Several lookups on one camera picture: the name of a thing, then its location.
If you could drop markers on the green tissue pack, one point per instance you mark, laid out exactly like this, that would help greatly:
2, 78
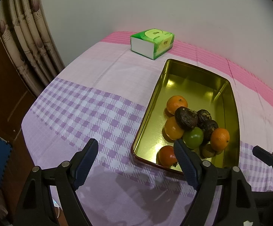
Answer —
151, 43

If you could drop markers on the brown longan fruit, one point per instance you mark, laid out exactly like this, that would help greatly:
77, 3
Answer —
207, 151

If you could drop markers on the orange mandarin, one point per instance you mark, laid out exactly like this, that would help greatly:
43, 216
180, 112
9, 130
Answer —
219, 139
175, 102
172, 129

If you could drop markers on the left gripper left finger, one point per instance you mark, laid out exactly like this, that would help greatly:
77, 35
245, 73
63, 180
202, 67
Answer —
35, 206

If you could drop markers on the pink purple checked tablecloth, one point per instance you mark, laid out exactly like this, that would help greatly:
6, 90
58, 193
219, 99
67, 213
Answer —
103, 94

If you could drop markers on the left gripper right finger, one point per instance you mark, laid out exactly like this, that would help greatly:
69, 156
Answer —
236, 203

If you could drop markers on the brown wooden door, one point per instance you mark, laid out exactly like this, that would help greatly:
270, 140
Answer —
15, 100

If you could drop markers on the green persimmon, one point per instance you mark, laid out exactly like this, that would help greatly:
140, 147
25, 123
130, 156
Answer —
194, 138

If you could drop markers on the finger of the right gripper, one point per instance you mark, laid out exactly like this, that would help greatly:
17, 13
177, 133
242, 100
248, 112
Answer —
263, 155

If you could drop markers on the maroon gold toffee tin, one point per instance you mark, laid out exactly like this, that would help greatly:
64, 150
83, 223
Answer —
203, 90

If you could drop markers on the red tomato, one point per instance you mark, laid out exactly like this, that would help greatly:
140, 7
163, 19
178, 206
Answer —
166, 157

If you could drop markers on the dark mangosteen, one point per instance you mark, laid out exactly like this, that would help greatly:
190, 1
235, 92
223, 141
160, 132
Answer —
208, 128
186, 118
203, 116

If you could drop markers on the beige patterned curtain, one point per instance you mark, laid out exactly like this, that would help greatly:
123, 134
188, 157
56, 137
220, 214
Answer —
26, 38

